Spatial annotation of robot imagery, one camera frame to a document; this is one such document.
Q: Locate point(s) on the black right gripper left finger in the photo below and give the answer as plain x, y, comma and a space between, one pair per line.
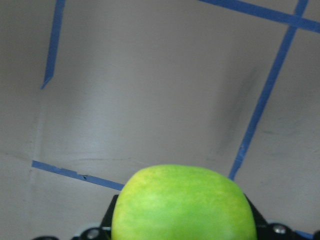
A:
106, 222

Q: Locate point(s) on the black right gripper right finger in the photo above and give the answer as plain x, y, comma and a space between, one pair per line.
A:
260, 221

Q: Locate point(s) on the green apple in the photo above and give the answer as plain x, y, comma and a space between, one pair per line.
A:
179, 202

